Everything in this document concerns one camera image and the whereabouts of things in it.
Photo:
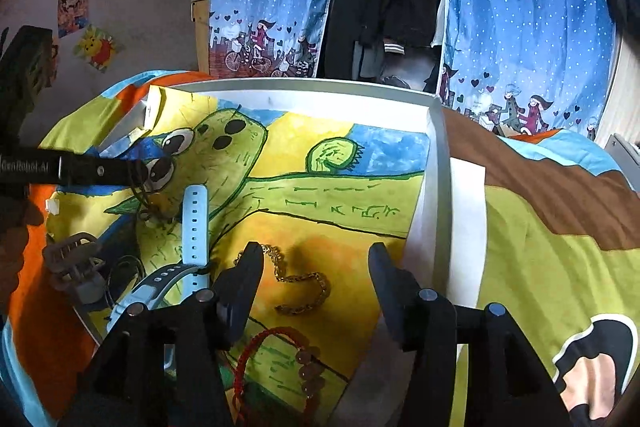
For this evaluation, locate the cartoon family poster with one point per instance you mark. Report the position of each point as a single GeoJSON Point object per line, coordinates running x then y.
{"type": "Point", "coordinates": [54, 62]}

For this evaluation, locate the white shallow box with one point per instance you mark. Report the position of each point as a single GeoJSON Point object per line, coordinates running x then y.
{"type": "Point", "coordinates": [432, 187]}

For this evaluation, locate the hair claw clip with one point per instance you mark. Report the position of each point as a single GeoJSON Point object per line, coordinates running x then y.
{"type": "Point", "coordinates": [75, 252]}

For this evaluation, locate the blue smartwatch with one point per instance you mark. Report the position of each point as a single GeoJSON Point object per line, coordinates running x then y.
{"type": "Point", "coordinates": [195, 227]}

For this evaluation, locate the cartoon fighter poster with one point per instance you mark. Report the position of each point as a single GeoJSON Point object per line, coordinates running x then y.
{"type": "Point", "coordinates": [73, 9]}

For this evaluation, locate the printed cartoon blanket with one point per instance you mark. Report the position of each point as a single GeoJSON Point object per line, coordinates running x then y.
{"type": "Point", "coordinates": [525, 247]}

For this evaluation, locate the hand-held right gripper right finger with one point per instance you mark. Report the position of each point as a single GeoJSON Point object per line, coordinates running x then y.
{"type": "Point", "coordinates": [392, 302]}

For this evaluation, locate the yellow cartoon poster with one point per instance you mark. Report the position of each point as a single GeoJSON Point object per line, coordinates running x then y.
{"type": "Point", "coordinates": [99, 48]}

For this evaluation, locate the white side table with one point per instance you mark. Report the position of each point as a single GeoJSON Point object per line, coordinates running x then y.
{"type": "Point", "coordinates": [625, 157]}

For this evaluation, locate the wooden cabinet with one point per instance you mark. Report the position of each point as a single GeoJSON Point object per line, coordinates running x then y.
{"type": "Point", "coordinates": [201, 32]}

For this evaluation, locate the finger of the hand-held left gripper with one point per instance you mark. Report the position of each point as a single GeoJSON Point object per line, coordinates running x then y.
{"type": "Point", "coordinates": [105, 171]}

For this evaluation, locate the white wardrobe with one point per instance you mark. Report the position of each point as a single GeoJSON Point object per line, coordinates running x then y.
{"type": "Point", "coordinates": [622, 92]}

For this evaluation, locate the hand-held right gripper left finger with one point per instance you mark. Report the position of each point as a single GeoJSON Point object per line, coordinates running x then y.
{"type": "Point", "coordinates": [245, 287]}

